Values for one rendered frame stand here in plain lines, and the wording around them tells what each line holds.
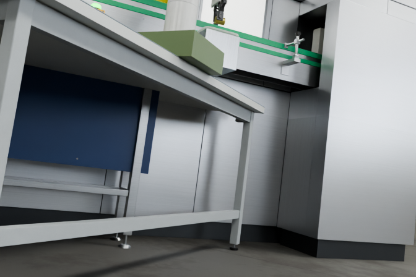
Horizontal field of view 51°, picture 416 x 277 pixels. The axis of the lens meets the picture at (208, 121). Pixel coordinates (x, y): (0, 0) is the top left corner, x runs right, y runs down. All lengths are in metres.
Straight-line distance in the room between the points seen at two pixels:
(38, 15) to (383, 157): 2.06
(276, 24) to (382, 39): 0.62
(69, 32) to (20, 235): 0.50
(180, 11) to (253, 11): 1.04
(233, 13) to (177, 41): 1.10
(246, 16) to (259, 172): 0.92
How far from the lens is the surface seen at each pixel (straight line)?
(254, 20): 2.63
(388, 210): 2.70
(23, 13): 1.05
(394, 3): 2.86
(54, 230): 1.17
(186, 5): 1.67
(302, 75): 2.52
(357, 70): 2.56
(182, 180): 2.36
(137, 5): 2.08
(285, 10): 2.80
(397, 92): 2.76
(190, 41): 1.48
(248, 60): 2.33
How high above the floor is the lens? 0.38
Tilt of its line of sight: 6 degrees up
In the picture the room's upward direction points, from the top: 7 degrees clockwise
